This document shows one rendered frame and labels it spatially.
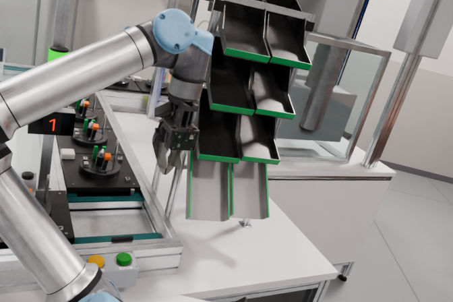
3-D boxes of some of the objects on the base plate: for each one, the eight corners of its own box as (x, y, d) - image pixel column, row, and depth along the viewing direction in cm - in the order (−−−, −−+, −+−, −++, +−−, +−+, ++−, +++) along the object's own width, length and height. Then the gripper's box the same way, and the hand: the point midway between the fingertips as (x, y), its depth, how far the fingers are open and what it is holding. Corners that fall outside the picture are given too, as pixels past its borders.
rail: (176, 274, 123) (184, 244, 119) (-250, 323, 80) (-258, 278, 77) (171, 261, 128) (178, 232, 124) (-236, 301, 85) (-244, 259, 81)
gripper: (172, 102, 89) (154, 187, 96) (209, 106, 93) (189, 187, 100) (160, 89, 96) (144, 169, 103) (196, 93, 100) (178, 170, 107)
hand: (164, 168), depth 103 cm, fingers closed
